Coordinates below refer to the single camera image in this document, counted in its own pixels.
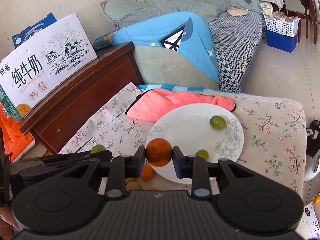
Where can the white milk carton box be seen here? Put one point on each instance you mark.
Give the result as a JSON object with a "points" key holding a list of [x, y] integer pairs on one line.
{"points": [[41, 63]]}

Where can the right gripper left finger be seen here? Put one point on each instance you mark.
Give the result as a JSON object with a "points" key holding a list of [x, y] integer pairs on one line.
{"points": [[119, 169]]}

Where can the dark wooden chair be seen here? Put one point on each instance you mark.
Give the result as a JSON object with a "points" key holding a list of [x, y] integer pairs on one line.
{"points": [[309, 15]]}

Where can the white plastic basket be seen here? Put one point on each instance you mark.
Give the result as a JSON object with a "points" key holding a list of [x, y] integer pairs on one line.
{"points": [[282, 27]]}

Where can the dark wooden cabinet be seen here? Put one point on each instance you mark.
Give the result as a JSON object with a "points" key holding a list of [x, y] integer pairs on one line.
{"points": [[61, 114]]}

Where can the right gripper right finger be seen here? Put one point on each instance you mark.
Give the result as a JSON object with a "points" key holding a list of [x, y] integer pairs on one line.
{"points": [[194, 168]]}

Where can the blue plastic bin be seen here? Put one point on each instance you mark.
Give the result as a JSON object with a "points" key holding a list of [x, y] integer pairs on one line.
{"points": [[282, 42]]}

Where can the brown kiwi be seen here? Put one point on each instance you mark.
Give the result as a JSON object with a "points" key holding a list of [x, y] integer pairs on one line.
{"points": [[133, 186]]}

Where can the orange white box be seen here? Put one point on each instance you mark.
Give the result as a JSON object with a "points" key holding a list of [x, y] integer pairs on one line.
{"points": [[15, 141]]}

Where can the blue garment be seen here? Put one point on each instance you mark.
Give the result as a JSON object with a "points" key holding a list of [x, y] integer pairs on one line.
{"points": [[186, 33]]}

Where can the pink folded towel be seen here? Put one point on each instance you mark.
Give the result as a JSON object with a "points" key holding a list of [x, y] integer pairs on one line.
{"points": [[155, 103]]}

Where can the houndstooth sofa cover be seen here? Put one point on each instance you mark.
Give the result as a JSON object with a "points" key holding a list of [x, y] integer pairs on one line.
{"points": [[236, 40]]}

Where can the green fruit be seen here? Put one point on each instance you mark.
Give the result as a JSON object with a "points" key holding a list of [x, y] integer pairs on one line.
{"points": [[204, 154], [218, 122], [97, 149]]}

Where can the small orange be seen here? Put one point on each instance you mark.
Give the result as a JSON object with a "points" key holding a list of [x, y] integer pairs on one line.
{"points": [[147, 173]]}

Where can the white ceramic plate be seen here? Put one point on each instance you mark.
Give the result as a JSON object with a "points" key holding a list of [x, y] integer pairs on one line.
{"points": [[188, 128]]}

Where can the brown kiwi hidden small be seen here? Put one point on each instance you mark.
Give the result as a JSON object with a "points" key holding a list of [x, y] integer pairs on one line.
{"points": [[128, 180]]}

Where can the green fruit bottom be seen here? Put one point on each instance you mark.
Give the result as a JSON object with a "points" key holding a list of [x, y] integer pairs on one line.
{"points": [[218, 122]]}

